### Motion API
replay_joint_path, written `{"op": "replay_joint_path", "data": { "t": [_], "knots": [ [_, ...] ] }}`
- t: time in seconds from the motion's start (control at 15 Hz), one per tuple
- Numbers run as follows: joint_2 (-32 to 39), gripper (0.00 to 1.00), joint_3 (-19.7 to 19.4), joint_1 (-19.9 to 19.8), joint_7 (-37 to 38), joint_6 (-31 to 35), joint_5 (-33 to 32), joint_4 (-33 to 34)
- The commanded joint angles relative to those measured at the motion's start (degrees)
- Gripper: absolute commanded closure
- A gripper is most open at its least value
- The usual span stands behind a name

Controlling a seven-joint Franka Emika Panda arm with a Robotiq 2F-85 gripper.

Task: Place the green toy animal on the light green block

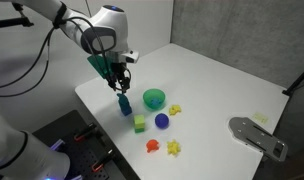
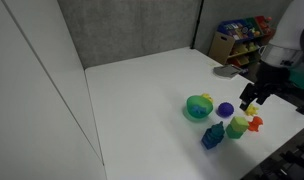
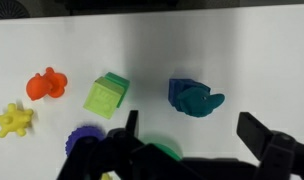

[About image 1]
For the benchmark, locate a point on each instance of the yellow toy animal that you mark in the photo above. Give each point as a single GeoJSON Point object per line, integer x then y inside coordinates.
{"type": "Point", "coordinates": [174, 110]}

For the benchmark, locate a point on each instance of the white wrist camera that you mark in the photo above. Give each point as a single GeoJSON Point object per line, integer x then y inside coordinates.
{"type": "Point", "coordinates": [130, 56]}

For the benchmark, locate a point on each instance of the orange toy animal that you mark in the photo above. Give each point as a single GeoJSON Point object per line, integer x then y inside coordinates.
{"type": "Point", "coordinates": [152, 146]}

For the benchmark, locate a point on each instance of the black pole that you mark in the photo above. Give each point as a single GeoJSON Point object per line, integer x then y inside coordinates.
{"type": "Point", "coordinates": [297, 80]}

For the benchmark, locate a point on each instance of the grey metal plate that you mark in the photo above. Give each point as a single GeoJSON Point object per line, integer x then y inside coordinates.
{"type": "Point", "coordinates": [252, 135]}

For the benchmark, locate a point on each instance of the translucent green bowl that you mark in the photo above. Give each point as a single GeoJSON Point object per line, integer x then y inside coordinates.
{"type": "Point", "coordinates": [154, 94]}

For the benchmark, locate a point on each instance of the purple spiky ball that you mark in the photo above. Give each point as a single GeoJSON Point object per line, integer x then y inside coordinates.
{"type": "Point", "coordinates": [161, 120]}

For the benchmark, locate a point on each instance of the blue toy block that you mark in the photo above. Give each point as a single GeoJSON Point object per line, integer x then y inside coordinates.
{"type": "Point", "coordinates": [126, 111]}

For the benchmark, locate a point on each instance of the black perforated base board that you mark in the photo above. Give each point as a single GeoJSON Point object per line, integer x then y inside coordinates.
{"type": "Point", "coordinates": [63, 136]}

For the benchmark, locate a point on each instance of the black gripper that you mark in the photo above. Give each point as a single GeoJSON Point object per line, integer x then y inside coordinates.
{"type": "Point", "coordinates": [118, 71]}

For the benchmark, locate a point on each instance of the green mounting plate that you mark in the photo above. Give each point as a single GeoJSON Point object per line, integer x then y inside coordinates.
{"type": "Point", "coordinates": [97, 66]}

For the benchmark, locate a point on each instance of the light green toy block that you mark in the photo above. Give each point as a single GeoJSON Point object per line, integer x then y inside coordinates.
{"type": "Point", "coordinates": [139, 121]}

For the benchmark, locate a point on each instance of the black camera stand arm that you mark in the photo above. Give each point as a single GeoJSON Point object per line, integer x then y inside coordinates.
{"type": "Point", "coordinates": [12, 22]}

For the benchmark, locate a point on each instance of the yellow spiky star toy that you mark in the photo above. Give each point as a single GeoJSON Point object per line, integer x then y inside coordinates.
{"type": "Point", "coordinates": [173, 147]}

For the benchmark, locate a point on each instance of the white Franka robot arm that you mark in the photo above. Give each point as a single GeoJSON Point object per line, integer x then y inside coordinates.
{"type": "Point", "coordinates": [108, 20]}

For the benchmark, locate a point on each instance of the small blue toy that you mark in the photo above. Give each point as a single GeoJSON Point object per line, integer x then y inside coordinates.
{"type": "Point", "coordinates": [155, 102]}

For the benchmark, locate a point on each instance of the yellow-green sticky note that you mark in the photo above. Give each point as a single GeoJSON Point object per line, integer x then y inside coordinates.
{"type": "Point", "coordinates": [260, 118]}

